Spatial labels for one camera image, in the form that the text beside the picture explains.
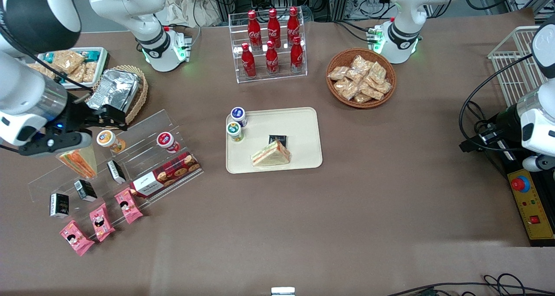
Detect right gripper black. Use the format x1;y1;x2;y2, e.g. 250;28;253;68
64;100;129;134

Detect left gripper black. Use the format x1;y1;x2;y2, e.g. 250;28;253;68
459;104;523;153

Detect triangle sandwich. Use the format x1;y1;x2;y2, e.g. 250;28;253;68
59;145;98;179
251;140;291;167

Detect aluminium foil tray stack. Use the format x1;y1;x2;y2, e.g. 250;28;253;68
87;68;140;114

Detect cream plastic serving tray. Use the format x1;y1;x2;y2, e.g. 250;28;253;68
225;107;323;175

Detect orange lid small cup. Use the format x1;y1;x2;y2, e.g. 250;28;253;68
96;130;127;154

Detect clear acrylic stepped display stand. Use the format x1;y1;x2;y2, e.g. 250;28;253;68
27;109;205;227

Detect oval light wicker basket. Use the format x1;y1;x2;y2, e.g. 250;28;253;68
89;65;149;130

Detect white rectangular plastic bin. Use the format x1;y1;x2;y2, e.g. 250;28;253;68
37;47;109;91

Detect small black carton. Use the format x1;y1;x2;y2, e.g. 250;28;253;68
107;159;127;185
49;193;70;219
74;179;98;202

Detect red lid small cup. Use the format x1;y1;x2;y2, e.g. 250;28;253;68
157;131;181;153

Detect red plaid cookie box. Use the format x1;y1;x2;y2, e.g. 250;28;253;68
130;152;202;198

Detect yellow black emergency stop box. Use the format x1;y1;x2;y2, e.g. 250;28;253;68
506;168;555;247

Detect pink snack packet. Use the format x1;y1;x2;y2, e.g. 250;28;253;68
114;188;144;224
59;220;95;257
89;202;116;243

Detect brown paper table cover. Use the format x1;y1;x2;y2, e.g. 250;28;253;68
0;8;555;296

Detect green lid small cup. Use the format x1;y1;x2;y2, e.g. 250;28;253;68
226;122;243;143

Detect blue lid small cup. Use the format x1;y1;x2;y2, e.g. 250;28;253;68
231;107;248;127

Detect crumpled white cloth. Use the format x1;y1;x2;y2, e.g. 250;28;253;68
166;0;220;27

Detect red cola bottle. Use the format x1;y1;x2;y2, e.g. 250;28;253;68
287;7;301;45
241;43;256;78
290;36;304;72
247;10;262;50
265;40;279;75
267;8;281;49

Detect round brown wicker basket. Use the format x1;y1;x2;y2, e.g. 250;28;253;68
326;48;397;109

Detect clear acrylic bottle rack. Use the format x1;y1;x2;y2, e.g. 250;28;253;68
229;9;308;85

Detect black left wrist camera cable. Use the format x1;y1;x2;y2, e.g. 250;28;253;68
459;53;535;152

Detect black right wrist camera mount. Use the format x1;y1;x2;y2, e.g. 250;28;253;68
19;130;93;157

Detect white wire basket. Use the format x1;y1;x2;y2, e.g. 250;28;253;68
487;26;548;108

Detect black floor cable bundle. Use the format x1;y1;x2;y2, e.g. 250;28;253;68
385;273;555;296

